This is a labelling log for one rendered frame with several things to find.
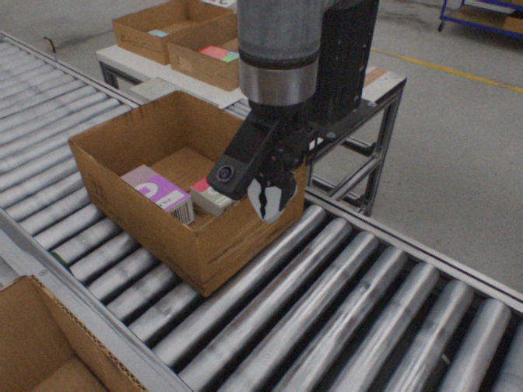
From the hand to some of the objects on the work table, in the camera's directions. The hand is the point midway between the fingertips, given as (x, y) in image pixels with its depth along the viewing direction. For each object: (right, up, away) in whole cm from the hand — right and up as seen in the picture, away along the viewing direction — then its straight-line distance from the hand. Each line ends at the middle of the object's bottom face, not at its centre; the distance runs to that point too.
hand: (265, 218), depth 61 cm
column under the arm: (+18, +30, +62) cm, 72 cm away
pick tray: (-34, +67, +103) cm, 128 cm away
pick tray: (-10, +54, +88) cm, 104 cm away
